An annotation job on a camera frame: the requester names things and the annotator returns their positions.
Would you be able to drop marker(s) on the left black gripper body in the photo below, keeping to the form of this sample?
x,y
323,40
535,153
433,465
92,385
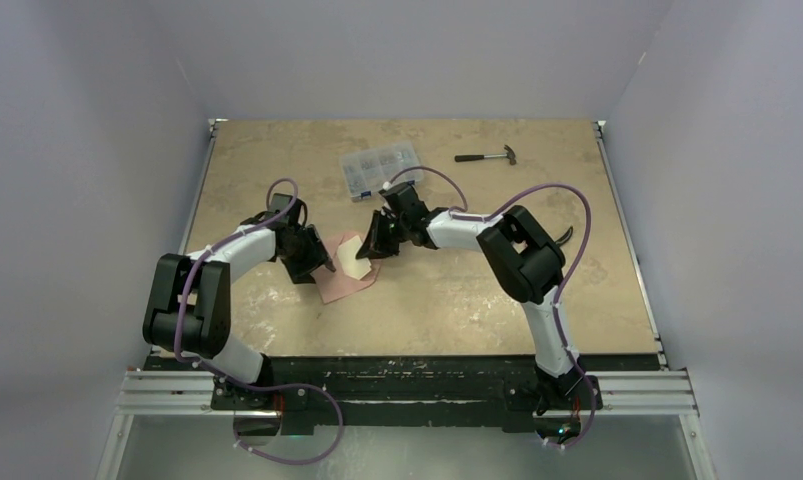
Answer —
x,y
297,239

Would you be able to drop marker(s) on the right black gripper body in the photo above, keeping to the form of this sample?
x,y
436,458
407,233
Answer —
x,y
403,227

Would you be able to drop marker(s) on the pink envelope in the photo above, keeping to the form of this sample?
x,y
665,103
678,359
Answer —
x,y
333,286

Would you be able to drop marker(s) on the lined paper letter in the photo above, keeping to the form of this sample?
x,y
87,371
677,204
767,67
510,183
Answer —
x,y
352,266

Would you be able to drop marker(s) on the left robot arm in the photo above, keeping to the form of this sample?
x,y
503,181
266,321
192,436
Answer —
x,y
189,306

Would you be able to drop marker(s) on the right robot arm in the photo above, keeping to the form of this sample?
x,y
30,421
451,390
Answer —
x,y
527,263

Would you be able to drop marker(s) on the clear plastic screw box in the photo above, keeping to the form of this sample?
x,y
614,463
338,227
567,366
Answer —
x,y
366,171

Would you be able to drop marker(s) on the black pliers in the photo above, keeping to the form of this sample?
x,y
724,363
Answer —
x,y
565,237

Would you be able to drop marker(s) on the black handled hammer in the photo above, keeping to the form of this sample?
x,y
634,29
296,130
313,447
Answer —
x,y
508,154

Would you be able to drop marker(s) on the black base frame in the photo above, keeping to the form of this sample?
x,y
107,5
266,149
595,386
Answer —
x,y
466,391

